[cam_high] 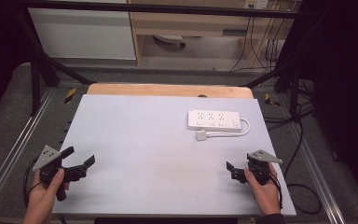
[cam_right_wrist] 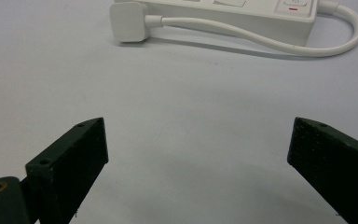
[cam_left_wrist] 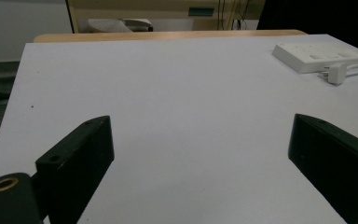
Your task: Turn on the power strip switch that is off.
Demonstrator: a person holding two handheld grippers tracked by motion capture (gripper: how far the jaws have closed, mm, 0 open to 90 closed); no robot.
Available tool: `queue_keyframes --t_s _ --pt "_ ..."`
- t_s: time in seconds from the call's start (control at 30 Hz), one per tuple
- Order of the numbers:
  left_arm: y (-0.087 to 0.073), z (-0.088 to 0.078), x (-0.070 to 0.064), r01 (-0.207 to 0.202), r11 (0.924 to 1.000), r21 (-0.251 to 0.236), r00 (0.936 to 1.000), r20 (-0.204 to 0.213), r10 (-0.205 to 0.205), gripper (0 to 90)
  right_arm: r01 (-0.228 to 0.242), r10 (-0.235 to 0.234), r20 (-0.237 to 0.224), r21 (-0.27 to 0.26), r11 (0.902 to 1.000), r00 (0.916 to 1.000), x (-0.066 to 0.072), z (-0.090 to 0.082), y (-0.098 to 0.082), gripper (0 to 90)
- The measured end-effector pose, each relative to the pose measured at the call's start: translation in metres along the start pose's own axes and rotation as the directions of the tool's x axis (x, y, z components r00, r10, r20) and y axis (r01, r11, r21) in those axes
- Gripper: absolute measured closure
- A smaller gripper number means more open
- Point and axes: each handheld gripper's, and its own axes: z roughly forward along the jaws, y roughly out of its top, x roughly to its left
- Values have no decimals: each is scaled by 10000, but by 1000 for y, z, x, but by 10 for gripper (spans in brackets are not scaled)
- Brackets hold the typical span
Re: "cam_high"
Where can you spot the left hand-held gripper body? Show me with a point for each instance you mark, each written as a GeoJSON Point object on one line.
{"type": "Point", "coordinates": [48, 157]}

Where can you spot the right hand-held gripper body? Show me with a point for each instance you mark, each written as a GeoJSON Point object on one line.
{"type": "Point", "coordinates": [261, 169]}

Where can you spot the person's right hand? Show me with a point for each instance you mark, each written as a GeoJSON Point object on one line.
{"type": "Point", "coordinates": [267, 196]}

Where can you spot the person's left hand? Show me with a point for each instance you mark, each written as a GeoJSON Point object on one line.
{"type": "Point", "coordinates": [42, 199]}

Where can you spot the white power plug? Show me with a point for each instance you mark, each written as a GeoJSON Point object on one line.
{"type": "Point", "coordinates": [201, 135]}

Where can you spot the white power strip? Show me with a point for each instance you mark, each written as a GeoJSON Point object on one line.
{"type": "Point", "coordinates": [214, 119]}

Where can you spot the yellow black tape marker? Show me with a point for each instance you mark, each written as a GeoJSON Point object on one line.
{"type": "Point", "coordinates": [70, 95]}
{"type": "Point", "coordinates": [271, 100]}

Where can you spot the wooden table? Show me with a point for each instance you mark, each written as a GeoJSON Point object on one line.
{"type": "Point", "coordinates": [167, 90]}

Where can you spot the black curtain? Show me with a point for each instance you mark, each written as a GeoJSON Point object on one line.
{"type": "Point", "coordinates": [345, 93]}
{"type": "Point", "coordinates": [0, 46]}

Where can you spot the white cabinet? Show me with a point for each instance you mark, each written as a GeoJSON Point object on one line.
{"type": "Point", "coordinates": [80, 34]}

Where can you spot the white device under desk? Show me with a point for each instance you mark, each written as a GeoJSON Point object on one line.
{"type": "Point", "coordinates": [169, 39]}

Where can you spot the light wooden desk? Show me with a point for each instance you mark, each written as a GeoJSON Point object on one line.
{"type": "Point", "coordinates": [192, 25]}

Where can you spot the aluminium floor rail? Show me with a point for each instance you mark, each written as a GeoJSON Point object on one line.
{"type": "Point", "coordinates": [318, 177]}
{"type": "Point", "coordinates": [18, 143]}

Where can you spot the white wall socket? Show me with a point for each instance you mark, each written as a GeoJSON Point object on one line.
{"type": "Point", "coordinates": [256, 3]}

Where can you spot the black metal frame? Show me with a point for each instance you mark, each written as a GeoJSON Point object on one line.
{"type": "Point", "coordinates": [155, 9]}

